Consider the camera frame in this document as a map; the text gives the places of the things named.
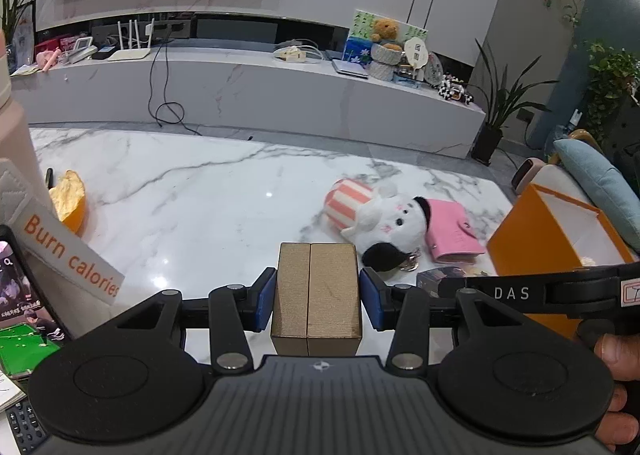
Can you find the pink snap card wallet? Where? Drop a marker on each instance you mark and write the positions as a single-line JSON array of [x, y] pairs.
[[455, 230]]

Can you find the orange storage box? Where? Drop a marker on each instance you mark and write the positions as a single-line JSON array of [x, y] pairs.
[[525, 245]]

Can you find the floral painting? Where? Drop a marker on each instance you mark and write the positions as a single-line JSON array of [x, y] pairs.
[[359, 40]]

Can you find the black white checkered toy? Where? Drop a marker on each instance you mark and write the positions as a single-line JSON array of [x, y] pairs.
[[455, 91]]

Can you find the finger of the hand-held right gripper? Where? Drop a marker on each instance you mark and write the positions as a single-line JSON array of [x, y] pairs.
[[450, 287]]

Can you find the orange fruit peel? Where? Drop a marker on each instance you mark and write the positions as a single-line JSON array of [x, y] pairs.
[[70, 205]]

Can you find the white marble tv cabinet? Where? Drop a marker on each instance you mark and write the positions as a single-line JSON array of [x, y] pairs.
[[275, 90]]

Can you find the person's right hand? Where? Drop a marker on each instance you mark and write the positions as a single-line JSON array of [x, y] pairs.
[[622, 355]]

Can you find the dark figure print card box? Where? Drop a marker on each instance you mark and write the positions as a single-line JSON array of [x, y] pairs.
[[430, 277]]

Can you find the patterned plate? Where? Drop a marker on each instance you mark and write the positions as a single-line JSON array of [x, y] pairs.
[[434, 70]]

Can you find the white power strip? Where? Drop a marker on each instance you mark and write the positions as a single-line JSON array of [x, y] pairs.
[[295, 52]]

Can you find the white router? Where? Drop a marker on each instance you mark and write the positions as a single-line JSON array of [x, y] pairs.
[[131, 52]]

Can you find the pink small appliance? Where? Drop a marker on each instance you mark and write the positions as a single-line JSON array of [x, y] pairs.
[[527, 175]]

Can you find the pink toy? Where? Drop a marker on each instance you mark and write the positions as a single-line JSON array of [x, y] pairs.
[[47, 59]]

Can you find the light blue cushion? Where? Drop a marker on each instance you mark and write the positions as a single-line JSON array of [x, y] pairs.
[[600, 180]]

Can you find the wall socket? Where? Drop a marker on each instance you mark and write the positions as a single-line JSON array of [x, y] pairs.
[[526, 115]]

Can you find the black smartphone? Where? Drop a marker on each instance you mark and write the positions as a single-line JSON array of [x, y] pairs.
[[25, 295]]

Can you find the bushy green plant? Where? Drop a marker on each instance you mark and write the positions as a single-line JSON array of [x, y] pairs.
[[610, 80]]

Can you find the brown cardboard box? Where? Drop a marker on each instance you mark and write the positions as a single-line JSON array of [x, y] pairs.
[[315, 295]]

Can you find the grey laptop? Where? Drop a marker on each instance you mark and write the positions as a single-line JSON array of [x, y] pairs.
[[350, 69]]

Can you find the brown teddy bear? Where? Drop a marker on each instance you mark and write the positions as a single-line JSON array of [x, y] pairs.
[[386, 31]]

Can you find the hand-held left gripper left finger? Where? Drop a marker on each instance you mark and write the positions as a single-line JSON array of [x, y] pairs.
[[265, 300]]

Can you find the round paper fan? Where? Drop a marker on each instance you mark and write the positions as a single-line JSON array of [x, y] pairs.
[[416, 51]]

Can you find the black remote control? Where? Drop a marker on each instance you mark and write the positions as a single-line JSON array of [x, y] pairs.
[[25, 427]]

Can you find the potted long leaf plant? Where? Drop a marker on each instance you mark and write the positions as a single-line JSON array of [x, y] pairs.
[[495, 105]]

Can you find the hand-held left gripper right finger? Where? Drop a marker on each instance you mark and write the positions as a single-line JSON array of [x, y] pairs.
[[371, 300]]

